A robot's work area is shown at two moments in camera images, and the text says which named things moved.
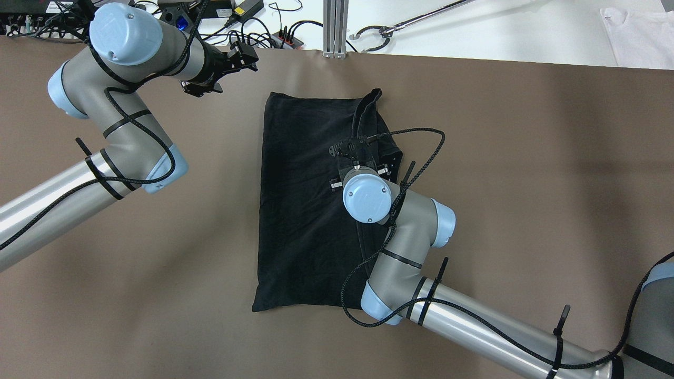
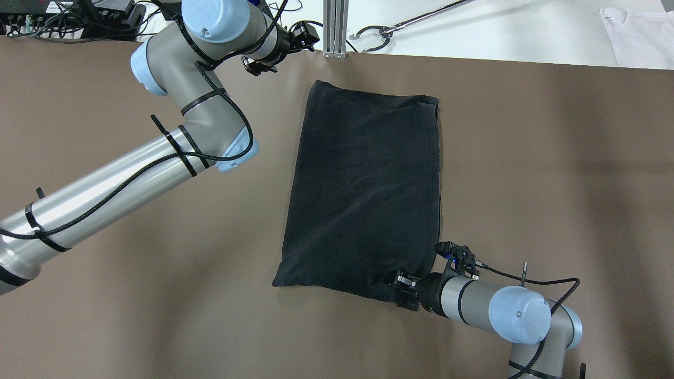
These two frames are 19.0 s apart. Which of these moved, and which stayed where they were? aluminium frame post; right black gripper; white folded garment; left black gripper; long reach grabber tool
Moved: left black gripper; right black gripper
Stayed: long reach grabber tool; aluminium frame post; white folded garment
